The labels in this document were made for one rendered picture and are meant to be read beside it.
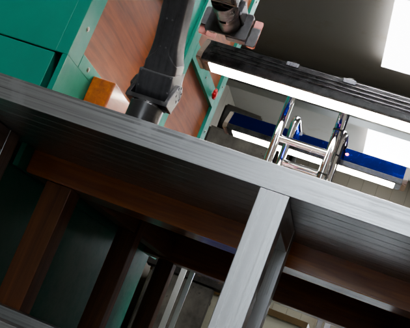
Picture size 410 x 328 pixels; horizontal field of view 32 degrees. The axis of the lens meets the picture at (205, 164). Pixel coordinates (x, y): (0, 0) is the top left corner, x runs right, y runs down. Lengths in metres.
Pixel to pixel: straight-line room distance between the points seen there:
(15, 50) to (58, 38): 0.10
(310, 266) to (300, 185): 0.40
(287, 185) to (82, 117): 0.33
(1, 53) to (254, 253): 0.84
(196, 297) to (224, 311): 5.26
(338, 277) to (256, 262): 0.42
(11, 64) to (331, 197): 0.84
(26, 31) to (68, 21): 0.10
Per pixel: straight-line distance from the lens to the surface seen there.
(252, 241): 1.02
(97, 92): 1.70
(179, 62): 1.32
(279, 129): 1.98
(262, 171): 1.04
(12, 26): 1.66
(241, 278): 1.01
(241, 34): 1.67
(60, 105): 1.14
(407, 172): 2.36
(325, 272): 1.41
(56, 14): 1.63
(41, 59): 1.60
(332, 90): 1.81
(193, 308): 6.27
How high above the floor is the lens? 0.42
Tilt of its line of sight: 12 degrees up
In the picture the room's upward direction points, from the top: 22 degrees clockwise
